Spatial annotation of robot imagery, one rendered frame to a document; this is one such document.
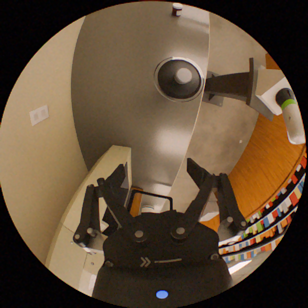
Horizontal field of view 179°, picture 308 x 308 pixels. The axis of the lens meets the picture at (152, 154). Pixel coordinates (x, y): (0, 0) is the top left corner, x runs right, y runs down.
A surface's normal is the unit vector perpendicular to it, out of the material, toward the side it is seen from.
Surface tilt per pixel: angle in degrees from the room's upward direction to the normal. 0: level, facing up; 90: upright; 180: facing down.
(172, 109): 0
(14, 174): 90
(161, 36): 0
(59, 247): 90
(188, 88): 0
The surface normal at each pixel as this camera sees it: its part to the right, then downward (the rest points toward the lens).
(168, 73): -0.11, 0.58
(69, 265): 0.11, -0.80
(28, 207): 0.99, 0.15
